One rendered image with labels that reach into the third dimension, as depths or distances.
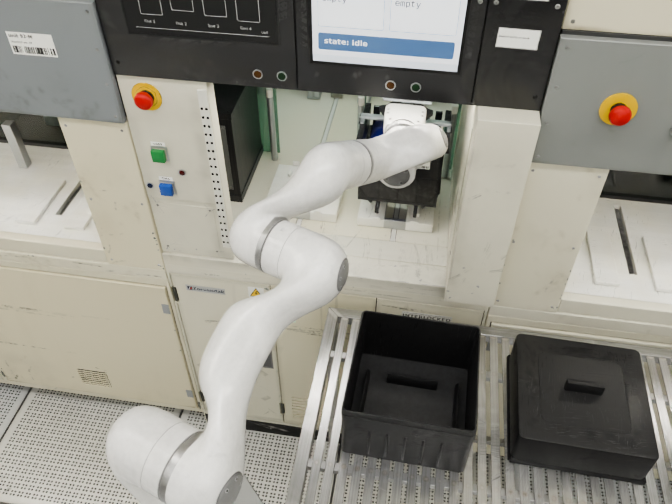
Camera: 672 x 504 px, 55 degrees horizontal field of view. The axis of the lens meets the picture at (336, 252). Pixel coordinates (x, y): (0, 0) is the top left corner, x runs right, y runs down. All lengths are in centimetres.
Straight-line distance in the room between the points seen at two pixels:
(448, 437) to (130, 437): 64
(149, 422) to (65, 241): 95
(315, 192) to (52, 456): 171
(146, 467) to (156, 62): 80
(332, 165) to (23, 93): 79
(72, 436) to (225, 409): 157
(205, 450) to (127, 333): 114
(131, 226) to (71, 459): 104
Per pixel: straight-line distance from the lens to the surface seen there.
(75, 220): 198
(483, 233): 147
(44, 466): 254
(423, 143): 134
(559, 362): 159
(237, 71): 137
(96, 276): 197
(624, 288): 180
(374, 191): 172
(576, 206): 150
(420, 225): 179
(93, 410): 260
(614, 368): 163
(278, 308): 105
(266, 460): 236
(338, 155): 111
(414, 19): 125
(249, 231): 111
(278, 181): 192
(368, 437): 142
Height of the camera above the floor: 208
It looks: 44 degrees down
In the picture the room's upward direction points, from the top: straight up
